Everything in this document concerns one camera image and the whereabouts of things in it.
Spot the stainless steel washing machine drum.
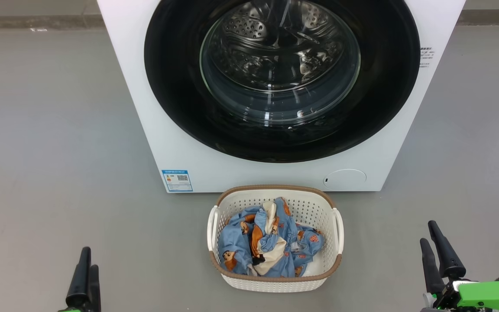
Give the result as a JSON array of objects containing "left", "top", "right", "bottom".
[{"left": 201, "top": 0, "right": 361, "bottom": 125}]

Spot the black round glass washer door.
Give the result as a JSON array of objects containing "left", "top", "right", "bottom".
[{"left": 144, "top": 0, "right": 421, "bottom": 163}]

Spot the white basket with brown rim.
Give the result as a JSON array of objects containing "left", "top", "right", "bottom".
[{"left": 207, "top": 185, "right": 345, "bottom": 293}]

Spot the cream white garment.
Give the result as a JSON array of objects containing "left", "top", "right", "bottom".
[{"left": 249, "top": 201, "right": 288, "bottom": 276}]

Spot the blue energy label sticker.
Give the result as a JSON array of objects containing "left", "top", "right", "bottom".
[{"left": 162, "top": 169, "right": 193, "bottom": 192}]

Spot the round white filter cover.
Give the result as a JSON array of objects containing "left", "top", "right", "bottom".
[{"left": 323, "top": 169, "right": 367, "bottom": 189}]

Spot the blue cartoon print garment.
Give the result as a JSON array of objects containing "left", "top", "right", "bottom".
[{"left": 217, "top": 197, "right": 324, "bottom": 278}]

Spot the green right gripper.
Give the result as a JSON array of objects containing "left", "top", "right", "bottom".
[{"left": 420, "top": 220, "right": 499, "bottom": 312}]

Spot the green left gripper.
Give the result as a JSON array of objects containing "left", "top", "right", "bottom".
[{"left": 58, "top": 247, "right": 101, "bottom": 312}]

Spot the white front-load washing machine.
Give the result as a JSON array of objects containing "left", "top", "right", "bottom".
[{"left": 97, "top": 0, "right": 467, "bottom": 193}]

